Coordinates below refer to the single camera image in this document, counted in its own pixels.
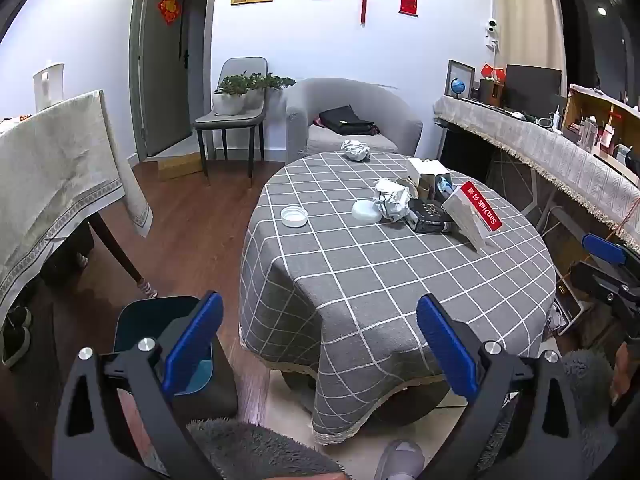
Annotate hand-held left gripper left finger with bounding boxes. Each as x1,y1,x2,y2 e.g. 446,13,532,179
52,290,224,480

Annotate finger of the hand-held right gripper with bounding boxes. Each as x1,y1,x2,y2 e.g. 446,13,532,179
581,233,640,273
570,261,640,311

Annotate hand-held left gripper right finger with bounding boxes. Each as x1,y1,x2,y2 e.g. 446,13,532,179
416,293,608,480

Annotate dark teal trash bin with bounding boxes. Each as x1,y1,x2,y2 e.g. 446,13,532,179
114,296,238,411

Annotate black box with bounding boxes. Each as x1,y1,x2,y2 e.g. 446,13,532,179
407,199,455,233

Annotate white box with red stripe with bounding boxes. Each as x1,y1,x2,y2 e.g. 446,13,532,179
441,180,502,253

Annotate paper ball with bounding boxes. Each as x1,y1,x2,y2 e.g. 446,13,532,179
375,178,412,222
341,140,371,162

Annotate person's right leg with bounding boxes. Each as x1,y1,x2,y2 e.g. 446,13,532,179
500,350,621,480

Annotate person's leg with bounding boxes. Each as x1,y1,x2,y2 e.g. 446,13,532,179
186,417,351,480
500,350,621,480

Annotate dark wooden table leg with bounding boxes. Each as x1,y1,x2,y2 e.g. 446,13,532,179
90,212,158,298

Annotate counter with beige cloth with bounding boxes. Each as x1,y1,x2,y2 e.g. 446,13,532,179
432,95,640,253

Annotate person's left leg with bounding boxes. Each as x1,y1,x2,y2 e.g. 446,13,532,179
186,417,351,480

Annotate round table grey checked tablecloth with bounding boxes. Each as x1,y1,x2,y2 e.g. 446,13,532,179
239,151,557,446

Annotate grey slipper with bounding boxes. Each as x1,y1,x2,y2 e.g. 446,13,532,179
374,440,426,480

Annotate cream rug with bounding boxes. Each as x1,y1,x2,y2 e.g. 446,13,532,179
260,365,501,480

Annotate open cardboard box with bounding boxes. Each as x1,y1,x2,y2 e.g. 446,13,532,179
561,83,640,186

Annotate white plastic cup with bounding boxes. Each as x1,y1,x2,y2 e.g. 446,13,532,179
351,200,383,222

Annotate black monitor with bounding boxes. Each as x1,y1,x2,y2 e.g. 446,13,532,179
501,64,562,116

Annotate flat cardboard box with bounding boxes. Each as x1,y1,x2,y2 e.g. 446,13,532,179
157,155,206,181

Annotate white open carton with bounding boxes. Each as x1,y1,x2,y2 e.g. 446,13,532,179
406,157,451,196

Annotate dark shoes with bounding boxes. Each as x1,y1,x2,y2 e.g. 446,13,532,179
0,305,33,366

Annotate brown wooden box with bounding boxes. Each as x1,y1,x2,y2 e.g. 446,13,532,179
479,78,503,108

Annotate table with beige tablecloth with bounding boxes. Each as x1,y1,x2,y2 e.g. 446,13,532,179
0,90,153,311

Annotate beige curtain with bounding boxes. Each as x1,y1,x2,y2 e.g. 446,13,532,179
492,0,566,91

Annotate black bag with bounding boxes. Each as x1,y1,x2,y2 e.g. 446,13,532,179
318,105,380,136

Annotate grey door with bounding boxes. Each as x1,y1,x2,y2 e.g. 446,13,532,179
129,0,193,161

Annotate grey armchair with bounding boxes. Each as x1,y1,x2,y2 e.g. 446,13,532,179
285,77,423,163

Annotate potted green plant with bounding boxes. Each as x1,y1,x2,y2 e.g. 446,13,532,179
214,73,296,116

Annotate grey dining chair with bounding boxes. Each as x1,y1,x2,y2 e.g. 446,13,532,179
194,57,268,188

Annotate white pitcher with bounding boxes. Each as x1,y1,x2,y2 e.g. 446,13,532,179
33,63,66,111

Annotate red door decoration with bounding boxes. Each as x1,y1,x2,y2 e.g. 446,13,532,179
158,0,182,26

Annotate picture frame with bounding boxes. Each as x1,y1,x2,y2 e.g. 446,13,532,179
444,59,476,100

